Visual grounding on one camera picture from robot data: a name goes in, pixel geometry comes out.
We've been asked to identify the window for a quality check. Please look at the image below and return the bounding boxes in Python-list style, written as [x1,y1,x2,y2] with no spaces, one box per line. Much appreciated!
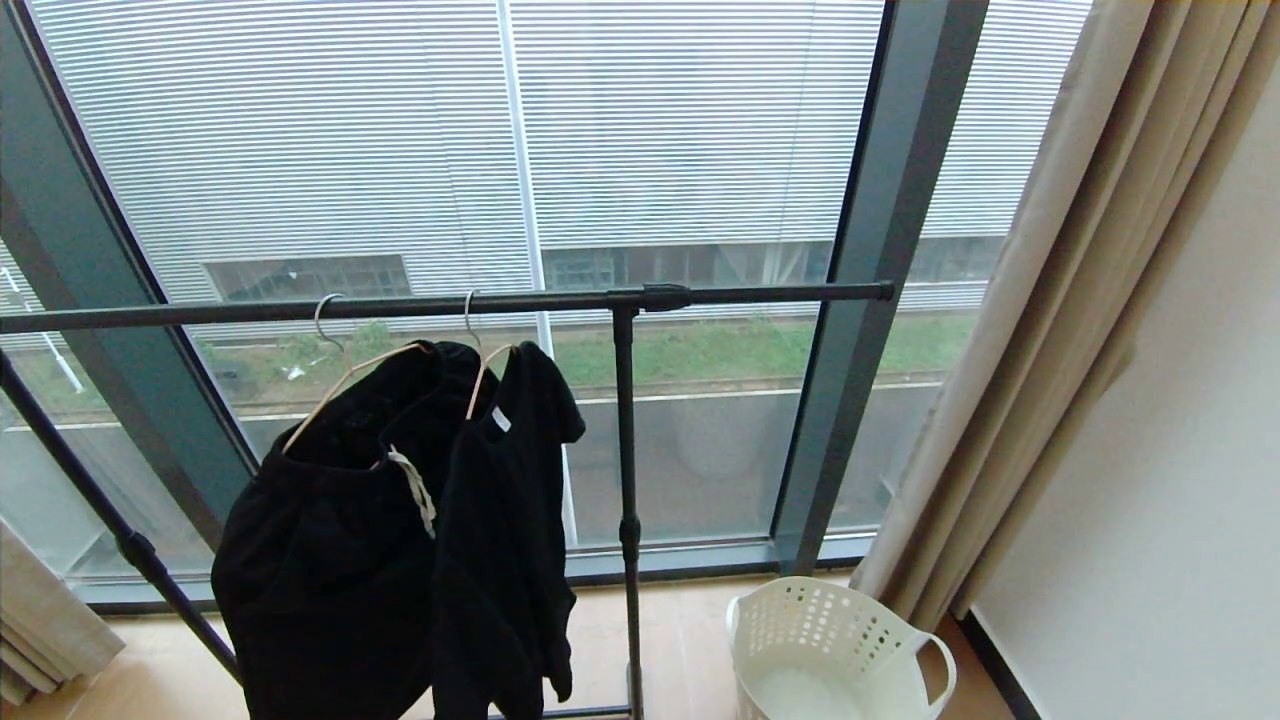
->
[0,0,1096,607]

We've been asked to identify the beige curtain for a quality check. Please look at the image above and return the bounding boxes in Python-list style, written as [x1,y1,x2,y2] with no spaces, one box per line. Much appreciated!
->
[850,0,1280,631]
[0,520,126,707]

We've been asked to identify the black short-sleeved shirt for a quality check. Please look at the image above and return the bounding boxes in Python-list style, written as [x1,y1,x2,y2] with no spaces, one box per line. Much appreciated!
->
[432,341,587,720]

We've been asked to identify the pink clothes hanger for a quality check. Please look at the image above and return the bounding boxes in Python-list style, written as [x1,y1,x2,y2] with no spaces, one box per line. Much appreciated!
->
[281,292,433,457]
[462,289,517,422]

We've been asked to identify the black clothes rack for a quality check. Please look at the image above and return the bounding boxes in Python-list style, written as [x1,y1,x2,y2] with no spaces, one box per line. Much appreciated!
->
[0,282,896,720]

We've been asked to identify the black drawstring shorts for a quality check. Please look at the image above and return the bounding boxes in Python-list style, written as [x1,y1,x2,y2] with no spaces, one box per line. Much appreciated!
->
[211,340,501,720]

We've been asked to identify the white laundry basket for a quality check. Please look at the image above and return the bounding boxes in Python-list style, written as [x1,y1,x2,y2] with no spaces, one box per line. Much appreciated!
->
[726,576,958,720]

